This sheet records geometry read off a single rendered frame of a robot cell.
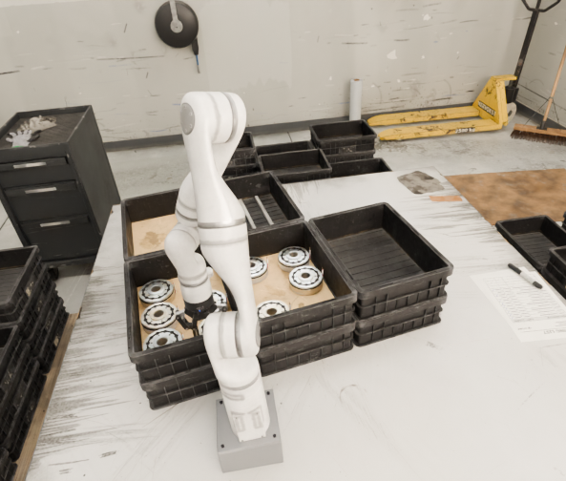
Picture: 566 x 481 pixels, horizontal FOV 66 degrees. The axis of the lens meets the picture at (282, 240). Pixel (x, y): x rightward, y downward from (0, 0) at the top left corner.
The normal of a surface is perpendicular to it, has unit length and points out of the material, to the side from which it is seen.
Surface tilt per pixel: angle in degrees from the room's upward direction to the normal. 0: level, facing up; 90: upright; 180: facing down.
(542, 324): 0
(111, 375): 0
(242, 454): 90
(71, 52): 90
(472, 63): 90
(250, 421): 86
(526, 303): 0
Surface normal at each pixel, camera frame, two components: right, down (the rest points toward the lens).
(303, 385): -0.05, -0.81
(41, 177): 0.15, 0.57
